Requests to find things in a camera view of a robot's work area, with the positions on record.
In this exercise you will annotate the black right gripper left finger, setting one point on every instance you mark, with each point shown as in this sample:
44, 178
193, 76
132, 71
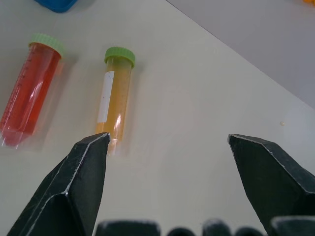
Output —
73, 186

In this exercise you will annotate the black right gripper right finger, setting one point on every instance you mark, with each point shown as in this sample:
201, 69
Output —
268, 177

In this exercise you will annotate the orange liquid tube green cap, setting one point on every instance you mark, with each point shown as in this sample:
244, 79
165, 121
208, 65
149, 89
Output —
115, 98

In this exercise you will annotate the red liquid tube green cap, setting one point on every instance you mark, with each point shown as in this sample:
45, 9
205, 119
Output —
29, 91

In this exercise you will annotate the blue container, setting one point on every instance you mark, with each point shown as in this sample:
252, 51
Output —
55, 5

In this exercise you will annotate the small orange object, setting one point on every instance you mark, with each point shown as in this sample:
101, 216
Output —
309, 1

